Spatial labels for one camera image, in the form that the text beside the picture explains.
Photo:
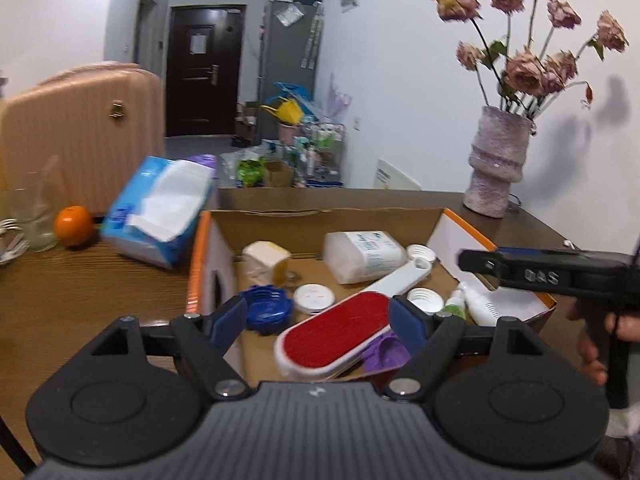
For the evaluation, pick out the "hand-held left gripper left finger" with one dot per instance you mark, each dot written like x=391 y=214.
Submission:
x=227 y=322

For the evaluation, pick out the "clear glass pitcher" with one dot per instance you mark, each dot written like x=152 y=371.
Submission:
x=35 y=210

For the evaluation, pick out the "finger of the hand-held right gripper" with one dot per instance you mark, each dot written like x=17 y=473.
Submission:
x=535 y=251
x=500 y=267

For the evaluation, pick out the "red and white lint brush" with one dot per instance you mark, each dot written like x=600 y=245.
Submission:
x=335 y=335

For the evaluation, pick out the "blue tissue pack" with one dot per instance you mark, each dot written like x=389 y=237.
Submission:
x=155 y=210

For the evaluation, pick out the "pink ceramic vase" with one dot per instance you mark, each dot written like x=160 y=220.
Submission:
x=497 y=160

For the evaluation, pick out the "purple packet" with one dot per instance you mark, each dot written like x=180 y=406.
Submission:
x=205 y=164

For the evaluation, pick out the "white wipes pack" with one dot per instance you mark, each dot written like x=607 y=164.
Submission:
x=365 y=255

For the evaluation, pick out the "dark entrance door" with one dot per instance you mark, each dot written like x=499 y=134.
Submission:
x=205 y=70

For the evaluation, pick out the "white round lid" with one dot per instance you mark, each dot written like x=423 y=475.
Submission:
x=424 y=301
x=424 y=251
x=314 y=298

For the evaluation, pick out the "eyeglasses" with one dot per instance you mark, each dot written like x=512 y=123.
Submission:
x=515 y=202

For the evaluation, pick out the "person's right hand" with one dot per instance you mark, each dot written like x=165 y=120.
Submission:
x=595 y=355

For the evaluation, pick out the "white panel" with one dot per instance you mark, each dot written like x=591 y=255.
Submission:
x=397 y=176

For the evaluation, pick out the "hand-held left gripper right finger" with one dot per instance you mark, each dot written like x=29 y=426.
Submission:
x=407 y=322

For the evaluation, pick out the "blue ridged cap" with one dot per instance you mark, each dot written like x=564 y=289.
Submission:
x=267 y=307

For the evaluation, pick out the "yellow watering can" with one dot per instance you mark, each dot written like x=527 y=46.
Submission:
x=285 y=111

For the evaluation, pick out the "pink flower pot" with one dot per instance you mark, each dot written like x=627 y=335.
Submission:
x=288 y=133

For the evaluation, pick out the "grey refrigerator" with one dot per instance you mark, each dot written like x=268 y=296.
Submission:
x=290 y=60

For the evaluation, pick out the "dried pink roses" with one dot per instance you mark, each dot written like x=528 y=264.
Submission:
x=530 y=55

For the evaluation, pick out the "orange fruit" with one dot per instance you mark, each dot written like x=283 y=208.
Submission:
x=74 y=226

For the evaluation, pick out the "small beige box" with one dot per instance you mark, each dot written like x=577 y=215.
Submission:
x=262 y=260

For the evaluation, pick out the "green packet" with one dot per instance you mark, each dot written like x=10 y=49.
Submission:
x=251 y=172

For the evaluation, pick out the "pink suitcase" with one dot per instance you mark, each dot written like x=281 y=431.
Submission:
x=85 y=130

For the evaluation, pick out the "red cardboard box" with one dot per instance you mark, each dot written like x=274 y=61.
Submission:
x=320 y=225

